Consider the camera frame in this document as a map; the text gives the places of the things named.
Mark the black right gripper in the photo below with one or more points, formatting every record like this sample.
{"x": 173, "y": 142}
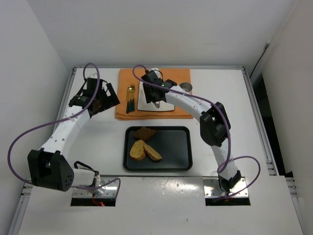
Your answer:
{"x": 153, "y": 97}

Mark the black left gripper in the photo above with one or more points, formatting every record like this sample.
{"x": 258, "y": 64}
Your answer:
{"x": 102, "y": 102}

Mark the gold spoon green handle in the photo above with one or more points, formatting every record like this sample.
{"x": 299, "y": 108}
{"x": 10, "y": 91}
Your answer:
{"x": 132, "y": 91}

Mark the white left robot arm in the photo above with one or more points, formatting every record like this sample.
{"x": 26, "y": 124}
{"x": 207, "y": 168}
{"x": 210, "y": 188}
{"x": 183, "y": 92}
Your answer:
{"x": 48, "y": 166}

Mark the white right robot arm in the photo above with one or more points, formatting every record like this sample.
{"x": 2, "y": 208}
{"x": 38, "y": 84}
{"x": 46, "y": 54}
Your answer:
{"x": 213, "y": 120}

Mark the right bread slice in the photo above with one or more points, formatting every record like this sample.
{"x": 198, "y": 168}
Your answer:
{"x": 154, "y": 155}

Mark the bread slice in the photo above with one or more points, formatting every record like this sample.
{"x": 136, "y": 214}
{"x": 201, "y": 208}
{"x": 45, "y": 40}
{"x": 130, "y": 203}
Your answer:
{"x": 137, "y": 151}
{"x": 154, "y": 155}

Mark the left bread slice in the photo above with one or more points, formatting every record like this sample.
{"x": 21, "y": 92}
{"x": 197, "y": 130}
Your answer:
{"x": 137, "y": 151}

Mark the white square plate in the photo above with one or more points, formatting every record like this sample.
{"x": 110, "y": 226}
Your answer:
{"x": 142, "y": 105}

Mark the metal cup with brown sleeve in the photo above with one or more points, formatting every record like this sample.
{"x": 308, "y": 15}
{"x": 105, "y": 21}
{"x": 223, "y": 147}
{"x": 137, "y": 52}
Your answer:
{"x": 187, "y": 87}

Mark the brown croissant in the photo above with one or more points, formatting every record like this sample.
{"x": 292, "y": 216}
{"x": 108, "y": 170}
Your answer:
{"x": 144, "y": 133}

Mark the black baking tray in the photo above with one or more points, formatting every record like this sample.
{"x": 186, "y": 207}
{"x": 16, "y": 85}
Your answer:
{"x": 171, "y": 142}

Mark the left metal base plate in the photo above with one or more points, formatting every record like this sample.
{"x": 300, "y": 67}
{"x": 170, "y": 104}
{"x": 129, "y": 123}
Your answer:
{"x": 107, "y": 189}

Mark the metal base plate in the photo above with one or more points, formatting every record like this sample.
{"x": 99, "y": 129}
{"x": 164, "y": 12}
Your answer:
{"x": 107, "y": 189}
{"x": 212, "y": 188}

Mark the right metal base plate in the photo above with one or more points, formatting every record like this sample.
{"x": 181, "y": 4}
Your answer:
{"x": 212, "y": 188}

